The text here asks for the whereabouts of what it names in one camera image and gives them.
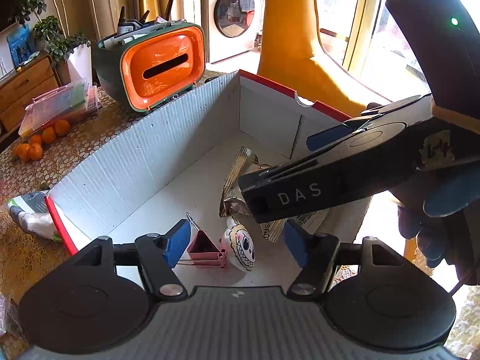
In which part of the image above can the orange tangerine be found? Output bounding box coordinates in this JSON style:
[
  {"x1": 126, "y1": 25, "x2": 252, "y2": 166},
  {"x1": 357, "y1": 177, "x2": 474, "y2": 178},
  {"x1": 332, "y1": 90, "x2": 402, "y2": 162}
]
[
  {"x1": 29, "y1": 134, "x2": 42, "y2": 146},
  {"x1": 54, "y1": 119, "x2": 71, "y2": 137},
  {"x1": 28, "y1": 143, "x2": 43, "y2": 161},
  {"x1": 41, "y1": 127, "x2": 57, "y2": 145},
  {"x1": 14, "y1": 143, "x2": 31, "y2": 163}
]

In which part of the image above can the pink binder clip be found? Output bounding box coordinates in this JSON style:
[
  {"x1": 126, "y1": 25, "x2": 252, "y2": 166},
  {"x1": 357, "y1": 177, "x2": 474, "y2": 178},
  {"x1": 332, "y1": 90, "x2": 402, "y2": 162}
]
[{"x1": 177, "y1": 212, "x2": 227, "y2": 268}]

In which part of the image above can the patterned tissue pack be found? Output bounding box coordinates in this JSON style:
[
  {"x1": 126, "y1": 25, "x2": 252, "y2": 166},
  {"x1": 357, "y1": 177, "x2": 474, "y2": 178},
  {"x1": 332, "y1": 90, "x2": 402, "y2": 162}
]
[{"x1": 7, "y1": 191, "x2": 62, "y2": 242}]

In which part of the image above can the yellow giraffe plush chair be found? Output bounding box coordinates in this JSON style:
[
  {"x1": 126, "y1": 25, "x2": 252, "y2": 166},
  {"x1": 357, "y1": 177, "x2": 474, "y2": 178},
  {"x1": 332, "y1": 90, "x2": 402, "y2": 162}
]
[{"x1": 257, "y1": 0, "x2": 390, "y2": 117}]

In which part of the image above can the tall potted plant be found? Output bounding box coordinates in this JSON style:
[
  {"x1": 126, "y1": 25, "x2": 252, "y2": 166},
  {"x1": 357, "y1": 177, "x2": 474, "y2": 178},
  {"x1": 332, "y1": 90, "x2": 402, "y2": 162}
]
[{"x1": 12, "y1": 0, "x2": 93, "y2": 85}]

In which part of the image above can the white printed snack packet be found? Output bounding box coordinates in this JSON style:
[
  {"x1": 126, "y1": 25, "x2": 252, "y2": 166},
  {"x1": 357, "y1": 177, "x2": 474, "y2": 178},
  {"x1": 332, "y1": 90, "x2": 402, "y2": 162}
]
[{"x1": 260, "y1": 209, "x2": 329, "y2": 243}]

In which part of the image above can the orange green tissue box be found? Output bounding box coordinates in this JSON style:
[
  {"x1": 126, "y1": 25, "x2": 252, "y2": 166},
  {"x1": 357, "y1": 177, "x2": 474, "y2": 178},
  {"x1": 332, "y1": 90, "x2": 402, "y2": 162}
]
[{"x1": 92, "y1": 20, "x2": 205, "y2": 113}]

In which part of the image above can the white washing machine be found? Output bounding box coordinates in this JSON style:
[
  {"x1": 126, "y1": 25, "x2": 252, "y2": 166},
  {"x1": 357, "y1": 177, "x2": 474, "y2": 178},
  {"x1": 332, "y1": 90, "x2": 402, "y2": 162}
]
[{"x1": 205, "y1": 0, "x2": 264, "y2": 63}]

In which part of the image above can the silver Zhoushi snack packet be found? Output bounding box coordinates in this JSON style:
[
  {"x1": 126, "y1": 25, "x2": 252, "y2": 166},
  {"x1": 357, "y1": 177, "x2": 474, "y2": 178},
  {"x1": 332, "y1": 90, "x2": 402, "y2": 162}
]
[{"x1": 219, "y1": 146, "x2": 270, "y2": 218}]

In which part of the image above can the cartoon face squishy toy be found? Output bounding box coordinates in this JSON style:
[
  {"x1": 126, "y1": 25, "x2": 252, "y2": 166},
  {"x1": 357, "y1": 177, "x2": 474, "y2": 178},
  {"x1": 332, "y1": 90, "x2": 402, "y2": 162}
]
[{"x1": 220, "y1": 216, "x2": 256, "y2": 272}]

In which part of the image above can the wooden drawer cabinet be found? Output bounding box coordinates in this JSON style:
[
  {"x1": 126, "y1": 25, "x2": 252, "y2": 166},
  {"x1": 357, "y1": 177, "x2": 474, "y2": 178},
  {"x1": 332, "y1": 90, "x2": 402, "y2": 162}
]
[{"x1": 0, "y1": 51, "x2": 59, "y2": 139}]

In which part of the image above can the blue gloved hand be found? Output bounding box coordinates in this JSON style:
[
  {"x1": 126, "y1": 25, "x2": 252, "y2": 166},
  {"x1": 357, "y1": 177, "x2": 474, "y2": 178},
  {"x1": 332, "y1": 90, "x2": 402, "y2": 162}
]
[{"x1": 386, "y1": 155, "x2": 479, "y2": 277}]

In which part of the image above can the stack of colourful folders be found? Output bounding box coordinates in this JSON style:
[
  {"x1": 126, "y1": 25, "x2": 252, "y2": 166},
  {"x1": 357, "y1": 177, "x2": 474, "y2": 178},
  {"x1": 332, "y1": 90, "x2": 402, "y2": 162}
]
[{"x1": 19, "y1": 79, "x2": 102, "y2": 140}]

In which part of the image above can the red cardboard box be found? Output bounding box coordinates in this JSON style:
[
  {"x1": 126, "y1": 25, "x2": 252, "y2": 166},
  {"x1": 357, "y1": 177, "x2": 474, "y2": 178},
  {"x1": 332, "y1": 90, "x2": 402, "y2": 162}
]
[{"x1": 44, "y1": 68, "x2": 373, "y2": 290}]

